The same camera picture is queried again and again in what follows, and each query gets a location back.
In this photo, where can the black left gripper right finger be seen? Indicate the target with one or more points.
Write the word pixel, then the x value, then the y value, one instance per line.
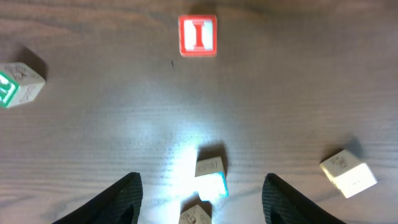
pixel 283 204

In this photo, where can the green letter R block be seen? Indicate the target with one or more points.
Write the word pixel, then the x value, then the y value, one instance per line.
pixel 19 84

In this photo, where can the blue number 2 block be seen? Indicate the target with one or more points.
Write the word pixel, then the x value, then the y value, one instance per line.
pixel 210 179

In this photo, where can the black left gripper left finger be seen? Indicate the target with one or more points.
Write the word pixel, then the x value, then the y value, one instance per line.
pixel 120 204

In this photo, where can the green letter J block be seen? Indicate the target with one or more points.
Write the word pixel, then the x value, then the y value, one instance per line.
pixel 194 215

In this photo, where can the red letter I block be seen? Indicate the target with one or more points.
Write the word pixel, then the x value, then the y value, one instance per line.
pixel 197 35

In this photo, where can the yellow engraved wooden block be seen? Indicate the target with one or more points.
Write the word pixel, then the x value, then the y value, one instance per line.
pixel 347 173

